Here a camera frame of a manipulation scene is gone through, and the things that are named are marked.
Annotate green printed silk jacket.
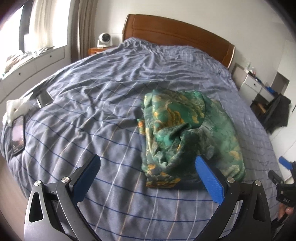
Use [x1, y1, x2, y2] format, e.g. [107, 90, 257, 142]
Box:
[137, 89, 246, 189]

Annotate person right hand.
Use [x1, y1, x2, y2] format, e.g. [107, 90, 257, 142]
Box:
[277, 203, 293, 220]

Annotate black coat on chair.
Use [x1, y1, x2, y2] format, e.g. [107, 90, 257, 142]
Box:
[259, 94, 291, 134]

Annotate black smartphone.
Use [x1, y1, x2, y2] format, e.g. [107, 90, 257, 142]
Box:
[11, 115, 26, 156]

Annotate white desk with drawers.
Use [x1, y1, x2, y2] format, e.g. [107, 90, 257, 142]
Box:
[231, 63, 274, 106]

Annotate white cloth on bed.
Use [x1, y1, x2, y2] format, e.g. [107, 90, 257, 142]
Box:
[3, 96, 32, 127]

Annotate blue checked bed cover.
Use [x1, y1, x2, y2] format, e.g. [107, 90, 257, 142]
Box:
[1, 38, 280, 240]

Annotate grey tablet device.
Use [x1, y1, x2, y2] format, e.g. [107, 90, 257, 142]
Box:
[36, 90, 54, 108]

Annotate white window cabinet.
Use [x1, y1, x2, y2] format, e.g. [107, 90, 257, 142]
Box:
[1, 45, 71, 102]

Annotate wooden bedside table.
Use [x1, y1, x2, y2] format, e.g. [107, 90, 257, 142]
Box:
[88, 46, 114, 56]

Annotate brown wooden headboard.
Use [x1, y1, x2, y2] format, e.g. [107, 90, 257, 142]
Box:
[122, 14, 235, 69]

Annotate beige curtain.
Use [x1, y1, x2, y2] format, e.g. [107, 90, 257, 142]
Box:
[70, 0, 98, 63]

